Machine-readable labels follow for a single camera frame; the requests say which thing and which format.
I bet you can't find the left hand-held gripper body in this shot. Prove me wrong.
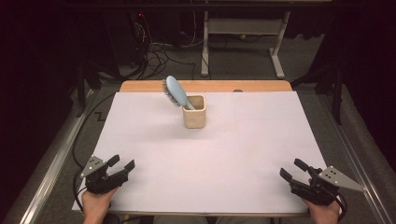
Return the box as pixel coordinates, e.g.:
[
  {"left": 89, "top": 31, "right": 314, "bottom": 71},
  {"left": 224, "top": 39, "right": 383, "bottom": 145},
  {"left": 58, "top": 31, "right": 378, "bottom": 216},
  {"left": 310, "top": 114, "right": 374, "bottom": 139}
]
[{"left": 79, "top": 155, "right": 130, "bottom": 196}]

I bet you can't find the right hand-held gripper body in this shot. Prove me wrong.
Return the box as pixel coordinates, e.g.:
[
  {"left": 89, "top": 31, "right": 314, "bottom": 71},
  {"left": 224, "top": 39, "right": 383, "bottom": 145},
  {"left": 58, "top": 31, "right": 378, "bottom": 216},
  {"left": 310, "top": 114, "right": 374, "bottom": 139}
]
[{"left": 289, "top": 165, "right": 366, "bottom": 207}]

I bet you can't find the beige square cup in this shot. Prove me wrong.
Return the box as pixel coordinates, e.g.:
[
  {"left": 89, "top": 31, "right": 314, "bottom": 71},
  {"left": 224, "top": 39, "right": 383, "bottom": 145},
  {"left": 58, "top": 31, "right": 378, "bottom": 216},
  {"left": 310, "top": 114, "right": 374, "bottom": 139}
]
[{"left": 181, "top": 93, "right": 207, "bottom": 130}]

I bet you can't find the light blue hairbrush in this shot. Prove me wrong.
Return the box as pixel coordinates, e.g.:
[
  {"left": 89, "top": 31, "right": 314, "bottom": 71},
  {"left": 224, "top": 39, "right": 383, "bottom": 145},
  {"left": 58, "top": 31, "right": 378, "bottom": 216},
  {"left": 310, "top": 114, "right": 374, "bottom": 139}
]
[{"left": 162, "top": 75, "right": 197, "bottom": 111}]

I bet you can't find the person's right hand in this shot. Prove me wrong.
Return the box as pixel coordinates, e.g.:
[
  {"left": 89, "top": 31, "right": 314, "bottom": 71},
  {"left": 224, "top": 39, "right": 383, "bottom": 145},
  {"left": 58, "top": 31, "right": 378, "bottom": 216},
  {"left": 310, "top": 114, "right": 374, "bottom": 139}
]
[{"left": 302, "top": 198, "right": 342, "bottom": 224}]

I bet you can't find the person's left hand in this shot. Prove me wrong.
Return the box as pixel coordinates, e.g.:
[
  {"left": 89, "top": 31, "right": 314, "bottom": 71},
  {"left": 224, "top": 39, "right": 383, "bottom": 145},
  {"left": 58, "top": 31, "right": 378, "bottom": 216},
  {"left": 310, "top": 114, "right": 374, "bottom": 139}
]
[{"left": 81, "top": 187, "right": 119, "bottom": 224}]

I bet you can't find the black metal stand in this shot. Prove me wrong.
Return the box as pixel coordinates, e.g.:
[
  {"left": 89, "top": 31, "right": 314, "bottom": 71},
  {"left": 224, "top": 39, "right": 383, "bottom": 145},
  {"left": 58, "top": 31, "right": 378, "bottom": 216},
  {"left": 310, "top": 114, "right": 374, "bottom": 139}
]
[
  {"left": 75, "top": 60, "right": 103, "bottom": 119},
  {"left": 290, "top": 63, "right": 344, "bottom": 126}
]

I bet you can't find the dark computer tower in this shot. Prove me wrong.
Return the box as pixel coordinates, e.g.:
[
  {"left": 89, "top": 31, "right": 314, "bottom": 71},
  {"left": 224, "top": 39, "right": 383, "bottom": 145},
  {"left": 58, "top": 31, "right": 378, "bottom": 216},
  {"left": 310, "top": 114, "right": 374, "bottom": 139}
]
[{"left": 104, "top": 10, "right": 148, "bottom": 69}]

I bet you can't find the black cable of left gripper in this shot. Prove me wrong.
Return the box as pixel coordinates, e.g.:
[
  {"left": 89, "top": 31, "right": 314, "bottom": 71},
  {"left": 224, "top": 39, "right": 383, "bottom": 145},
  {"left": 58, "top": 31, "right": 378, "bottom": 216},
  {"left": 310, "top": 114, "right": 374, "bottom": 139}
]
[{"left": 73, "top": 167, "right": 89, "bottom": 212}]

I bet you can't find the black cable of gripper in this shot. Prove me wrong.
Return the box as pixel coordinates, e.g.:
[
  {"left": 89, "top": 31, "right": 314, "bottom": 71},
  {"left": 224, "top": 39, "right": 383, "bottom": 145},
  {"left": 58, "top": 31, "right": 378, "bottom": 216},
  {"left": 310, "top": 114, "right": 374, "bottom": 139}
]
[
  {"left": 73, "top": 167, "right": 89, "bottom": 212},
  {"left": 334, "top": 192, "right": 348, "bottom": 222}
]

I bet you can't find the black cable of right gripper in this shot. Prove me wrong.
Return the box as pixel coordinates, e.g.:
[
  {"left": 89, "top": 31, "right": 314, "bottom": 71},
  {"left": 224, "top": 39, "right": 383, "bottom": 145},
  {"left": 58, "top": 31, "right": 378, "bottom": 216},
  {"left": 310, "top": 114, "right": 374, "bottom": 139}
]
[{"left": 334, "top": 192, "right": 348, "bottom": 222}]

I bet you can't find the long black floor cable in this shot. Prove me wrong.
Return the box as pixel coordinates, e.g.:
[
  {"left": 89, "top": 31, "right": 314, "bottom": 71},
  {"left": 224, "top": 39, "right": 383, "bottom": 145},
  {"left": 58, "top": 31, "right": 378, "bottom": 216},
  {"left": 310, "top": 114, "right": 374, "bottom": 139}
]
[{"left": 72, "top": 92, "right": 117, "bottom": 171}]

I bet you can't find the aluminium rail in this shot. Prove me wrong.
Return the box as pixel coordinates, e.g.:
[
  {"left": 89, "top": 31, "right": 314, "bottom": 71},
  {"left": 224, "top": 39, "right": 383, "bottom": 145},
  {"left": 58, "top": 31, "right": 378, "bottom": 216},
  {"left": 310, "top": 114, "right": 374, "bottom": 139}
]
[
  {"left": 18, "top": 89, "right": 95, "bottom": 224},
  {"left": 317, "top": 92, "right": 396, "bottom": 224}
]

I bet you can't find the tangle of floor cables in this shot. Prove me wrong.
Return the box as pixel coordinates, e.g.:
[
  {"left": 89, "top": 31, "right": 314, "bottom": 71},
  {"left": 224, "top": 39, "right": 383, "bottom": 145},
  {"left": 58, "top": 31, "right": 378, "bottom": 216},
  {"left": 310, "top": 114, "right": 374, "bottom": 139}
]
[{"left": 130, "top": 18, "right": 201, "bottom": 80}]

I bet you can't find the white metal desk frame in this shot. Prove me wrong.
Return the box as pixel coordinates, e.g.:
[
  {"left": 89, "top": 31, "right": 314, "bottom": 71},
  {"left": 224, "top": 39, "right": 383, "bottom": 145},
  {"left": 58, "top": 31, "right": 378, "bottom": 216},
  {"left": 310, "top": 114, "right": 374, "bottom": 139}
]
[{"left": 200, "top": 10, "right": 292, "bottom": 80}]

